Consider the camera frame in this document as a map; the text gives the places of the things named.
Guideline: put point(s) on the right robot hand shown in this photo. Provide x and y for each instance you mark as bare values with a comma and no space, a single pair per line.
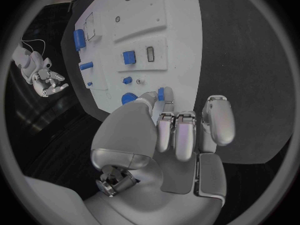
50,83

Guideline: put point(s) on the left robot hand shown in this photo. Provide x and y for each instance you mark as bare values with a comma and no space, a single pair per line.
131,131

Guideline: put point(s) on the small blue plug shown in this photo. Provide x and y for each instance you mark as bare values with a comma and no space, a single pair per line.
161,94

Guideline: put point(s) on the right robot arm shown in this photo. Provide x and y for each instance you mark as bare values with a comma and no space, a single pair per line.
28,61

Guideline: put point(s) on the white task board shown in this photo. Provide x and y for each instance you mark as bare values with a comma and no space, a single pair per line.
145,41

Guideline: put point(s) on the blue gear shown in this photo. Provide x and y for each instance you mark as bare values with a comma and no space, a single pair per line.
127,98

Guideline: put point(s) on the tiny blue peg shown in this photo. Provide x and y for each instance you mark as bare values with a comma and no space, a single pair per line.
89,83

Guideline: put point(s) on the long blue peg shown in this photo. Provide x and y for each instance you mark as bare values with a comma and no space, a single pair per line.
86,66

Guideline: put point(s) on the short blue peg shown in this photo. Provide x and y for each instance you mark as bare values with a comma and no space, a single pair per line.
127,80

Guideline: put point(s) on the large blue cylinder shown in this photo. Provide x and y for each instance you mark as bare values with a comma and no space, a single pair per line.
79,39

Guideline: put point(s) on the blue block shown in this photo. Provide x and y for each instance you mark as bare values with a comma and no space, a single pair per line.
129,57

